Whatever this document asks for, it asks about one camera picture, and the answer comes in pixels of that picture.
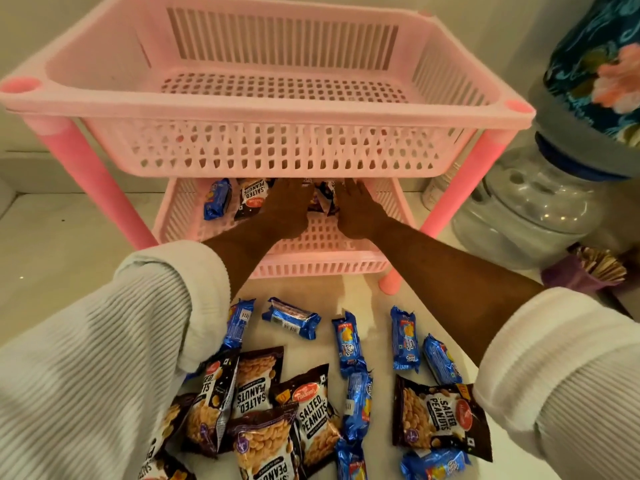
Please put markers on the person's left hand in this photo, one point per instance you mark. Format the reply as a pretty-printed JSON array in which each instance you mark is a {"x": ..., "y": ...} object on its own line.
[{"x": 286, "y": 212}]

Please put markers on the person's right hand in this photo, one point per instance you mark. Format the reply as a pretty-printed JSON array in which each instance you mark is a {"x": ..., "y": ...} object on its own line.
[{"x": 361, "y": 217}]

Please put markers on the person's right fingers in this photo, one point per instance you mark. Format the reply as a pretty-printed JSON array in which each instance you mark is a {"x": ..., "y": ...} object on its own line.
[{"x": 356, "y": 192}]

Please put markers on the person's left fingers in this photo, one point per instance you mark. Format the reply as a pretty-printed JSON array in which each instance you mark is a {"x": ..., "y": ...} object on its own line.
[{"x": 291, "y": 192}]

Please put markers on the person's left forearm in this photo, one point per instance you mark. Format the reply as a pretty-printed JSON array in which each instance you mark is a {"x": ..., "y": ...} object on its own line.
[{"x": 242, "y": 257}]

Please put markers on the person's right forearm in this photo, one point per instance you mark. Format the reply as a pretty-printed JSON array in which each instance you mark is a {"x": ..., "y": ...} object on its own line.
[{"x": 450, "y": 289}]

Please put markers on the dark crumpled snack packet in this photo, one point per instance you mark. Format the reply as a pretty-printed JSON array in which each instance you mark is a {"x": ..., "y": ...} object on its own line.
[{"x": 324, "y": 197}]

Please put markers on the dark peanut snack packet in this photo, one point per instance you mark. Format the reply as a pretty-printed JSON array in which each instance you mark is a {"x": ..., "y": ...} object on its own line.
[{"x": 252, "y": 197}]

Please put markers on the pink plastic two-tier rack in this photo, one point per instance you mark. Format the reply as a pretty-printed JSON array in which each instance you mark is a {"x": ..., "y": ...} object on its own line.
[{"x": 300, "y": 149}]

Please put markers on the blue biscuit packet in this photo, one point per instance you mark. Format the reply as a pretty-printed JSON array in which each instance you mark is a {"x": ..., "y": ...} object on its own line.
[{"x": 217, "y": 199}]

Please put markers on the white plastic jar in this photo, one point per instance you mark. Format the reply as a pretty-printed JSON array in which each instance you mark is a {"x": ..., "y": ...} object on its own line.
[{"x": 437, "y": 189}]

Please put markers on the pile of blue packets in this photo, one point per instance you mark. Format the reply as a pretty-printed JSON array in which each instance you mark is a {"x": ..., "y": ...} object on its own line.
[{"x": 350, "y": 344}]

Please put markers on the clear water dispenser jug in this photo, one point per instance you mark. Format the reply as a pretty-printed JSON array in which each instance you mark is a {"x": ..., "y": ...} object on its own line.
[{"x": 525, "y": 209}]

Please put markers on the pile of dark peanut bags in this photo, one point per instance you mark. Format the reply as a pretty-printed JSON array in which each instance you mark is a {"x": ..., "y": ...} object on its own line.
[{"x": 260, "y": 394}]

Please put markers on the purple cup of golden sticks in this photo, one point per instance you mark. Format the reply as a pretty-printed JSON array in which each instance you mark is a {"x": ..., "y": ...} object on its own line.
[{"x": 590, "y": 272}]

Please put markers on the white ribbed sweater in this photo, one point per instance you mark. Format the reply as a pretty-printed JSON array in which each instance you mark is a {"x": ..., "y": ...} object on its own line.
[{"x": 90, "y": 364}]

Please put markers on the floral cloth jug cover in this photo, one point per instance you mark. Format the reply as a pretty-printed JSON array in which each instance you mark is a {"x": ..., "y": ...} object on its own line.
[{"x": 595, "y": 64}]

